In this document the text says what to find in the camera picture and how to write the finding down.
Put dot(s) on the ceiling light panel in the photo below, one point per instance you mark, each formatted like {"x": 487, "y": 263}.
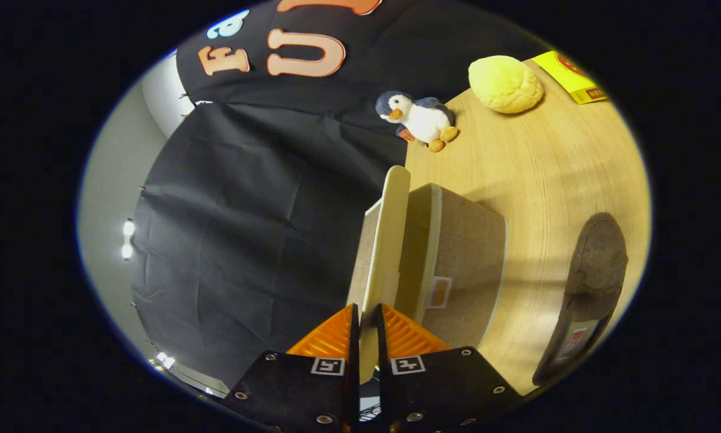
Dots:
{"x": 128, "y": 228}
{"x": 165, "y": 360}

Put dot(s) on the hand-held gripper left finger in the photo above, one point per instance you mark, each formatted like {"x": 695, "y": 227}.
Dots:
{"x": 354, "y": 355}

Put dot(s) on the blue and white penguin plush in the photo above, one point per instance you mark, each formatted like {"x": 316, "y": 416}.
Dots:
{"x": 423, "y": 120}

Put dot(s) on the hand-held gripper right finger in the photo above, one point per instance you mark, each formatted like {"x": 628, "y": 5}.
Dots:
{"x": 383, "y": 355}

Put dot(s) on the beige fabric storage box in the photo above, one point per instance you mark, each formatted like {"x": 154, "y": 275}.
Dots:
{"x": 462, "y": 252}

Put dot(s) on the brown fuzzy shoe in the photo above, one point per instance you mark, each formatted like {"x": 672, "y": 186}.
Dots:
{"x": 595, "y": 264}

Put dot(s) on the yellow plush bun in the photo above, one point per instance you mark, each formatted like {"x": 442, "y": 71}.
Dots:
{"x": 504, "y": 84}

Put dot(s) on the yellow book with red circle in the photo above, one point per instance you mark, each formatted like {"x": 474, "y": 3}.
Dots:
{"x": 567, "y": 75}

